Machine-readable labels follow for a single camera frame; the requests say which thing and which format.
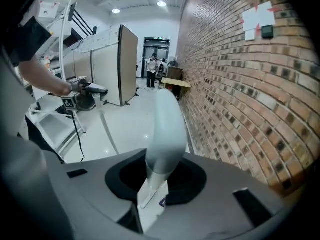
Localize dark double door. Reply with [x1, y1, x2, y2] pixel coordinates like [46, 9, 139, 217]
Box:
[143, 37, 172, 80]

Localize beige folding partition screen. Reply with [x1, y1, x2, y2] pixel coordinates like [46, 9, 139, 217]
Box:
[73, 24, 139, 108]

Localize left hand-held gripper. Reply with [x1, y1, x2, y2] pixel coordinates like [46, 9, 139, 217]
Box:
[61, 76, 109, 112]

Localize black stair railing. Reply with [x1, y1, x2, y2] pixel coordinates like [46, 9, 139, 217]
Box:
[67, 3, 99, 38]

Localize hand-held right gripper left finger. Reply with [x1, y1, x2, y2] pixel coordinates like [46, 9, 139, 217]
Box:
[104, 148, 149, 202]

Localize white sign on rack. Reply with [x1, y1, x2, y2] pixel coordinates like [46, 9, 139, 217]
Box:
[37, 1, 60, 19]

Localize small square wooden table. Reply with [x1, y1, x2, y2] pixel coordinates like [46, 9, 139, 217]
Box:
[161, 77, 192, 102]

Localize black chest-mounted screen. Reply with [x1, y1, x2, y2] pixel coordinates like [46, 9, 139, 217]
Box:
[4, 16, 53, 68]

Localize person's black trousers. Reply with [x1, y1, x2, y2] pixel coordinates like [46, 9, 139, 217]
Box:
[24, 116, 66, 164]

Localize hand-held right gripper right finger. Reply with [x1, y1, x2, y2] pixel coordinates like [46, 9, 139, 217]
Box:
[166, 156, 208, 206]

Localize brown cabinet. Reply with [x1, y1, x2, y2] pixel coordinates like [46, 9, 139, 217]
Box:
[166, 65, 184, 81]

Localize person's left forearm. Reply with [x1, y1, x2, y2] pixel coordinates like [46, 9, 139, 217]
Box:
[18, 58, 73, 97]

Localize white metal shelf rack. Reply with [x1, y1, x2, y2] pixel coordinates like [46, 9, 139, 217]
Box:
[26, 0, 88, 158]

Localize white paper sheets with red tape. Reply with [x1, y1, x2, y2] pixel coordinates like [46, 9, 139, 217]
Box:
[240, 0, 276, 42]

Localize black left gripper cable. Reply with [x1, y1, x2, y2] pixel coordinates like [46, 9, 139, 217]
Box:
[70, 110, 85, 163]

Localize black wall device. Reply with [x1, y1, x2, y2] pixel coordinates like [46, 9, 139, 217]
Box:
[261, 25, 275, 39]

